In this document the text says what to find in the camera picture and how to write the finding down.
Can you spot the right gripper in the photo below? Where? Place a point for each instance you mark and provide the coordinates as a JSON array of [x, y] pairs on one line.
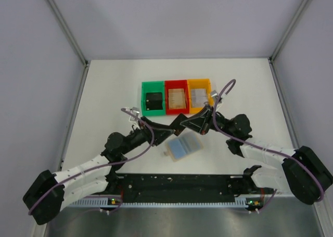
[[207, 120]]

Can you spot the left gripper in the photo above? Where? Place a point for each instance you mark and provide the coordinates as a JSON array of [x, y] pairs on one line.
[[151, 132]]

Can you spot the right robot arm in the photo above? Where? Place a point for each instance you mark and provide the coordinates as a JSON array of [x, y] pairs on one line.
[[298, 171]]

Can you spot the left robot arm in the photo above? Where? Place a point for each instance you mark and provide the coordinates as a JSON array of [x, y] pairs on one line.
[[51, 192]]

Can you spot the silver cards stack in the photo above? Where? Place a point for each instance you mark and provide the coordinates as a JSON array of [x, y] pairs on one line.
[[199, 98]]

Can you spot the black cards stack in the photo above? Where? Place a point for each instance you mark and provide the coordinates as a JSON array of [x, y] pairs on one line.
[[154, 101]]

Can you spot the red plastic bin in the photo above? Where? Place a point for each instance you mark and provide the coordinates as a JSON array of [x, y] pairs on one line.
[[176, 84]]

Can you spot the green plastic bin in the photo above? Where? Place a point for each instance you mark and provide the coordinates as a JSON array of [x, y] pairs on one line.
[[152, 86]]

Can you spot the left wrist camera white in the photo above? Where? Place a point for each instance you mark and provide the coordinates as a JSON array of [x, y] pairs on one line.
[[133, 113]]

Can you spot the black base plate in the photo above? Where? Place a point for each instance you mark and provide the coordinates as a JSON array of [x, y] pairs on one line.
[[181, 188]]

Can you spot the grey slotted cable duct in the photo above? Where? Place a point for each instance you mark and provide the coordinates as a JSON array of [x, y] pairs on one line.
[[105, 202]]

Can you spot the right aluminium frame post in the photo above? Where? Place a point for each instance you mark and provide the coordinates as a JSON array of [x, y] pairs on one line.
[[292, 24]]

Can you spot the aluminium frame post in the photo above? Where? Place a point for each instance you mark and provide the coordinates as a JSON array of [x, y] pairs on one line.
[[292, 24], [66, 31]]

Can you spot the left aluminium frame post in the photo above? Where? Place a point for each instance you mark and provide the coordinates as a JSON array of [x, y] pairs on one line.
[[66, 31]]

